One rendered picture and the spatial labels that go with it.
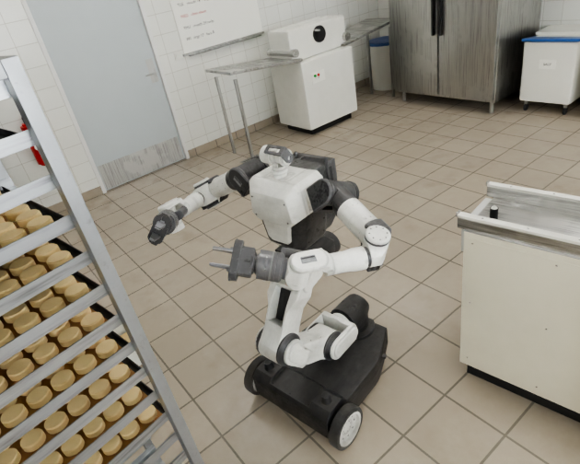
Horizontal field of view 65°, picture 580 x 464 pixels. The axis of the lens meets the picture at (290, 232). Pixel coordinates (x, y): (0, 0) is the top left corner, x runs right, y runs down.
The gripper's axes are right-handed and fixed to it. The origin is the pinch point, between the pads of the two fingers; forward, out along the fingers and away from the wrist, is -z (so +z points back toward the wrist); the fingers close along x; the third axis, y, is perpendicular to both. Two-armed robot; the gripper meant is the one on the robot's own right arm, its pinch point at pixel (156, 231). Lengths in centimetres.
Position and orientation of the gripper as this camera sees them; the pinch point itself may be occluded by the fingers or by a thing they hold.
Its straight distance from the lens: 169.2
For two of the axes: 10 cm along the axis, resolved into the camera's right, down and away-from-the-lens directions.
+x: 4.5, -8.7, -2.2
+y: 8.9, 4.3, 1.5
